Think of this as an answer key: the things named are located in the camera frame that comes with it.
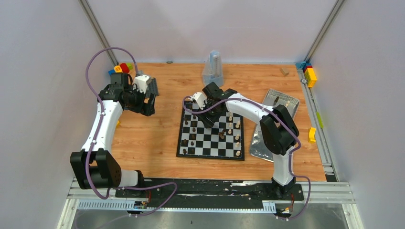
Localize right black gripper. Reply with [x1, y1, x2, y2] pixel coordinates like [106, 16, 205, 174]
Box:
[196, 100, 223, 129]

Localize black white chessboard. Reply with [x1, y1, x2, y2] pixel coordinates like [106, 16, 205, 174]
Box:
[176, 110, 245, 161]

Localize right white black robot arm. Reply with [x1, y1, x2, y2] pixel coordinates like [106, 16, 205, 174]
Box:
[191, 83, 300, 199]

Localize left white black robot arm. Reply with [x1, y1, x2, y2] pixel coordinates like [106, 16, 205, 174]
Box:
[70, 73, 155, 197]

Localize dark fallen chess piece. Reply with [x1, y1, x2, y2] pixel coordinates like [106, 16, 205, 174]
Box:
[218, 131, 225, 140]

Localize grey lego baseplate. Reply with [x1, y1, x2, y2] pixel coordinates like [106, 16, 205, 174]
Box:
[149, 78, 159, 96]

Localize colourful toy blocks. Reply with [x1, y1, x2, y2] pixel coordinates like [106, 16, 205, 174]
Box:
[108, 62, 134, 75]

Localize silver metal tray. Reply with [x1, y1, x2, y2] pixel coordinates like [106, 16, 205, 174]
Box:
[249, 125, 273, 162]

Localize clear plastic container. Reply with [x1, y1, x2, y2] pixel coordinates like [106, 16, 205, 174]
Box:
[263, 89, 300, 119]

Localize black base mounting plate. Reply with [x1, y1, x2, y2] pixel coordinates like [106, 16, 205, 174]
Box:
[115, 178, 304, 209]

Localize small wooden block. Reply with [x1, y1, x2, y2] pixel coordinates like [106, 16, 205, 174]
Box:
[280, 67, 289, 76]

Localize yellow plastic piece right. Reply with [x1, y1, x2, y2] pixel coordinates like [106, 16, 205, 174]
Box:
[308, 127, 317, 144]

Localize stacked lego bricks right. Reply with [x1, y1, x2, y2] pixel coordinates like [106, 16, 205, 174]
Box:
[295, 62, 317, 88]

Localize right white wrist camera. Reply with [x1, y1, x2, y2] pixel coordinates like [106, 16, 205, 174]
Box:
[192, 92, 207, 110]

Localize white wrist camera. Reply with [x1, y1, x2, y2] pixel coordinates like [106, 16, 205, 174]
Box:
[133, 75, 152, 94]
[192, 92, 207, 110]

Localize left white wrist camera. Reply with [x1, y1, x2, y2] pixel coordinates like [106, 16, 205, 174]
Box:
[133, 75, 152, 94]

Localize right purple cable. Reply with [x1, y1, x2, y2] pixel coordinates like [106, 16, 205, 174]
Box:
[182, 96, 311, 221]

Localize purple cable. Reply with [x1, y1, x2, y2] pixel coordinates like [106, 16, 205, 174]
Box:
[85, 47, 178, 218]
[182, 96, 311, 221]

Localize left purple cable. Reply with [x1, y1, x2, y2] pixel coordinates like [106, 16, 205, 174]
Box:
[85, 47, 178, 218]

